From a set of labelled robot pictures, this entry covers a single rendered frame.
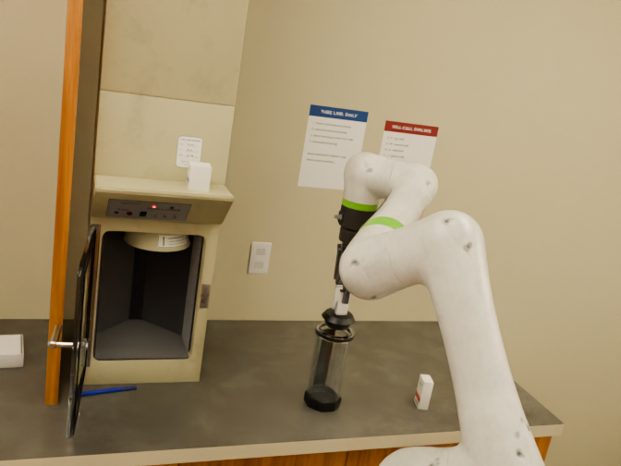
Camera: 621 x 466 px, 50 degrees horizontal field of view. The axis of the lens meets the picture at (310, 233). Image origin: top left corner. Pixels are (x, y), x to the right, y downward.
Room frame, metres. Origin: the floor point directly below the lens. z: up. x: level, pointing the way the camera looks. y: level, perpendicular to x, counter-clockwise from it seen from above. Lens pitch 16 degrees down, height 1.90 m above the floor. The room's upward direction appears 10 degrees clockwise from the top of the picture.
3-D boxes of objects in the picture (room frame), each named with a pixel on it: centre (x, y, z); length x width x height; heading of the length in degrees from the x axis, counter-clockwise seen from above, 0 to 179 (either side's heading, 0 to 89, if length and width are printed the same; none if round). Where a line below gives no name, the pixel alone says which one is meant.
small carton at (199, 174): (1.57, 0.29, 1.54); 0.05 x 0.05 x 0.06; 17
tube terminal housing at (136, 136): (1.71, 0.43, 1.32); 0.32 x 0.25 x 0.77; 112
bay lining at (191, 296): (1.71, 0.43, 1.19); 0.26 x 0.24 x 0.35; 112
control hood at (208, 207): (1.54, 0.36, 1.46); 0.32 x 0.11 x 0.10; 112
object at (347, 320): (1.66, -0.11, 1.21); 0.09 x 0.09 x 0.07
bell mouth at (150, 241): (1.69, 0.40, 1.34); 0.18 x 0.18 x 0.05
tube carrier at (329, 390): (1.65, -0.11, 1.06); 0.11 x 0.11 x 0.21
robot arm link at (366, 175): (1.65, -0.12, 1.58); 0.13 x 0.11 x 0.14; 75
